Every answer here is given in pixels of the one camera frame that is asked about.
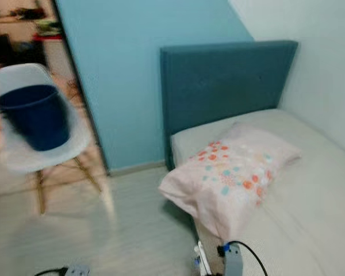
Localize white shell chair wooden legs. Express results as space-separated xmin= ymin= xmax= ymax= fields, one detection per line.
xmin=0 ymin=63 xmax=102 ymax=215

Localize dark blue plastic bucket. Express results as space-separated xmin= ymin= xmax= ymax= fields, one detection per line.
xmin=0 ymin=85 xmax=71 ymax=151

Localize black background furniture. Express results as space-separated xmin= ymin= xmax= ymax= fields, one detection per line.
xmin=0 ymin=28 xmax=18 ymax=65

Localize green and red clutter pile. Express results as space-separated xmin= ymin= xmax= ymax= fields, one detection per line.
xmin=34 ymin=18 xmax=64 ymax=41

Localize teal upholstered headboard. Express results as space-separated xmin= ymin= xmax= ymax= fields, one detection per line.
xmin=160 ymin=40 xmax=298 ymax=171

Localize white striped plastic piece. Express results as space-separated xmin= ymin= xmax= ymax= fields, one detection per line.
xmin=194 ymin=240 xmax=211 ymax=276

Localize pink floral print pillow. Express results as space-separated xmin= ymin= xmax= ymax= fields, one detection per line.
xmin=159 ymin=122 xmax=302 ymax=242

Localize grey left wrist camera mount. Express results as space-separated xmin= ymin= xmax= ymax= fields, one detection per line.
xmin=63 ymin=265 xmax=90 ymax=276

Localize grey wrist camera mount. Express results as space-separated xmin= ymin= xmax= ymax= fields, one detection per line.
xmin=63 ymin=265 xmax=90 ymax=276
xmin=222 ymin=242 xmax=245 ymax=276

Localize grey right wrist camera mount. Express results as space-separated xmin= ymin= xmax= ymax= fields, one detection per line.
xmin=222 ymin=242 xmax=245 ymax=276

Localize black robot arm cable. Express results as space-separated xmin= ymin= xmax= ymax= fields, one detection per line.
xmin=217 ymin=240 xmax=270 ymax=276

